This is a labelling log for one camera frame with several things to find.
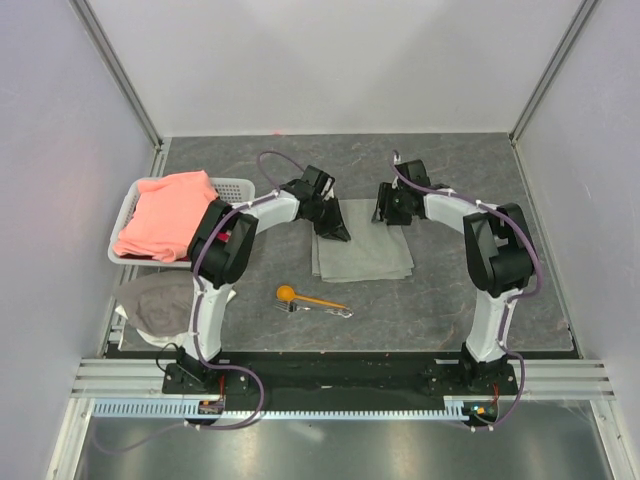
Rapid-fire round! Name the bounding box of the grey and white cloth pile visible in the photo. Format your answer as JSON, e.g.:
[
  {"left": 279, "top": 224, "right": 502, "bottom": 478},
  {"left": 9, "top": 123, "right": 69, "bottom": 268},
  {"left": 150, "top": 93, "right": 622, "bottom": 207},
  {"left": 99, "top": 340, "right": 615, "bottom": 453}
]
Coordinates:
[{"left": 112, "top": 272, "right": 237, "bottom": 351}]

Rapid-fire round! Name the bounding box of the right aluminium frame post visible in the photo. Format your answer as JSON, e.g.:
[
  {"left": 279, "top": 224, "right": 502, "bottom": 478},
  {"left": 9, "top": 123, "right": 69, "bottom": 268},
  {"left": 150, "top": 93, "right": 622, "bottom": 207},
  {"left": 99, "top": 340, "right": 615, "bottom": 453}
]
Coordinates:
[{"left": 508, "top": 0, "right": 600, "bottom": 146}]

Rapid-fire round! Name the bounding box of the grey cloth napkin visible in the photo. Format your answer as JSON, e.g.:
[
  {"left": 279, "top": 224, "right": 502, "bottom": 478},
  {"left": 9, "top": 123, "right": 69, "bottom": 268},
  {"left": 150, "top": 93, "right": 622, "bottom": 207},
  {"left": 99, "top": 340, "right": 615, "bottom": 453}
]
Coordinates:
[{"left": 311, "top": 199, "right": 414, "bottom": 283}]

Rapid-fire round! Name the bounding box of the clear-handled metal fork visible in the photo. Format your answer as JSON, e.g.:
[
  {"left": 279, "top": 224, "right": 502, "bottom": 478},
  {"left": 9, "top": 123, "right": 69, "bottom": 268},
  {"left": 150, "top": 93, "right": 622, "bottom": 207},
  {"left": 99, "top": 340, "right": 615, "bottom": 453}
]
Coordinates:
[{"left": 274, "top": 300, "right": 354, "bottom": 318}]

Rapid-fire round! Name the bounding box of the left aluminium frame post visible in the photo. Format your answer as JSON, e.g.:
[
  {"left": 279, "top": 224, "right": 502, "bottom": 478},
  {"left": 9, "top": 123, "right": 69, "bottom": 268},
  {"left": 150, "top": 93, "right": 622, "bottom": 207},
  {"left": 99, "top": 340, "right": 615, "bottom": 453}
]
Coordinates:
[{"left": 69, "top": 0, "right": 164, "bottom": 150}]

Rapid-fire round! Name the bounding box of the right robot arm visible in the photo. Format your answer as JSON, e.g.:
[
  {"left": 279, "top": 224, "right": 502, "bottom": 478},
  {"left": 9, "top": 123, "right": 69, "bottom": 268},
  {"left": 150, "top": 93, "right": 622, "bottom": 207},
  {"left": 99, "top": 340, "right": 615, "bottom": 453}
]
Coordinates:
[{"left": 372, "top": 151, "right": 541, "bottom": 394}]

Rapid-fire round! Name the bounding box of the white plastic basket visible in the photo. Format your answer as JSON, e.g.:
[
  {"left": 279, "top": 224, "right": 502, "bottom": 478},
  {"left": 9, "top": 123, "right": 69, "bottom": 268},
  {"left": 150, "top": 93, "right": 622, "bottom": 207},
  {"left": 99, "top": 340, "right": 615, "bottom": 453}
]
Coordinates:
[{"left": 107, "top": 177, "right": 255, "bottom": 269}]

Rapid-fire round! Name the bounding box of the salmon pink folded cloth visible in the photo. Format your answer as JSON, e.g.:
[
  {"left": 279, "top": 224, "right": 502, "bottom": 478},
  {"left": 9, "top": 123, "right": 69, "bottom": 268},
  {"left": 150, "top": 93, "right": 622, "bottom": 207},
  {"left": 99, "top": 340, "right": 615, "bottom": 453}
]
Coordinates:
[{"left": 113, "top": 170, "right": 218, "bottom": 263}]

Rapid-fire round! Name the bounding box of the aluminium frame post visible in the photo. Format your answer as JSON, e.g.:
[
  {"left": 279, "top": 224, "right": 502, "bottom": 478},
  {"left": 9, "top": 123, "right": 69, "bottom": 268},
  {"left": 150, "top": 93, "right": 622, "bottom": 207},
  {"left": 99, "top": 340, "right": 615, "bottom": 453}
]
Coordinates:
[
  {"left": 508, "top": 0, "right": 600, "bottom": 146},
  {"left": 69, "top": 0, "right": 164, "bottom": 150}
]

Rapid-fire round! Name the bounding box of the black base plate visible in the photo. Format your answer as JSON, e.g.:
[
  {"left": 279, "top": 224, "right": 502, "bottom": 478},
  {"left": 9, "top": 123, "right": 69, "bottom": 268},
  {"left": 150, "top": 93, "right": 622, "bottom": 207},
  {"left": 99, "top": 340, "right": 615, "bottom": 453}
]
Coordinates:
[{"left": 162, "top": 351, "right": 518, "bottom": 397}]

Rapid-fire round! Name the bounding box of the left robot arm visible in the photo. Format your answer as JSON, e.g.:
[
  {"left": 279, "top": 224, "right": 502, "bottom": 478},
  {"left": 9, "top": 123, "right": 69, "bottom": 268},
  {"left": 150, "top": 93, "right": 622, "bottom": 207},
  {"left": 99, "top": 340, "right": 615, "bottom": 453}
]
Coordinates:
[{"left": 176, "top": 166, "right": 351, "bottom": 393}]

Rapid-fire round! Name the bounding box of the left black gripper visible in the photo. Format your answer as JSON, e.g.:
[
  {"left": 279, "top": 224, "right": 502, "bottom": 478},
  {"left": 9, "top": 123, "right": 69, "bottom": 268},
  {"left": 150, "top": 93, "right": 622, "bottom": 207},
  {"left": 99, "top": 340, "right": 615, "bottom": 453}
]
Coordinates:
[{"left": 307, "top": 196, "right": 350, "bottom": 243}]

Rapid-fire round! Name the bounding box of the blue-grey cable duct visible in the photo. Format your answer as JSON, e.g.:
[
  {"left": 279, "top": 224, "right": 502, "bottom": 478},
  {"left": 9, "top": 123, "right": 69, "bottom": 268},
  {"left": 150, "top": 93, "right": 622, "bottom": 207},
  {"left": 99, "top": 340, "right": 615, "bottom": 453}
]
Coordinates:
[{"left": 92, "top": 398, "right": 496, "bottom": 421}]

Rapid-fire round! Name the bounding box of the dark red cloth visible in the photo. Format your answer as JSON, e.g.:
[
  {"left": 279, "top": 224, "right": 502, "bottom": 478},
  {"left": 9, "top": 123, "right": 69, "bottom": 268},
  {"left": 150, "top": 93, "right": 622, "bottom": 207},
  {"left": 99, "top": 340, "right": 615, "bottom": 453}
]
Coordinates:
[{"left": 215, "top": 231, "right": 231, "bottom": 243}]

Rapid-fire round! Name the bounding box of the orange plastic spoon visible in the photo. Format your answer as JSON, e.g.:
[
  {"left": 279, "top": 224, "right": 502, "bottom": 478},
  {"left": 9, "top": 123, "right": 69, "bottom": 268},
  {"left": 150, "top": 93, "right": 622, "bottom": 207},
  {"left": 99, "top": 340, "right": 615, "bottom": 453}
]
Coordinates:
[{"left": 276, "top": 285, "right": 346, "bottom": 309}]

